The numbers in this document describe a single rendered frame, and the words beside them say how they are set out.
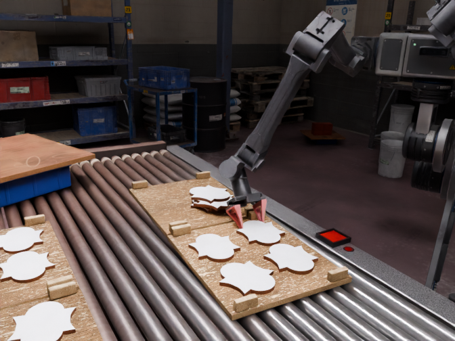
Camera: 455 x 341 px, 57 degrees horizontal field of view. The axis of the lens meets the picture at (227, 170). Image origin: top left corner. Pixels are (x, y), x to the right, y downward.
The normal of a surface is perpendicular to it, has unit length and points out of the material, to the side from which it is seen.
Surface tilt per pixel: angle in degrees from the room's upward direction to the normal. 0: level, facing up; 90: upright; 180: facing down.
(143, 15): 90
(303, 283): 0
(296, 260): 0
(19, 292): 0
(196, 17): 90
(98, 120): 90
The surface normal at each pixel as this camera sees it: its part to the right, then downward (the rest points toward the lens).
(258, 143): -0.55, 0.22
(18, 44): 0.74, 0.22
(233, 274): 0.03, -0.95
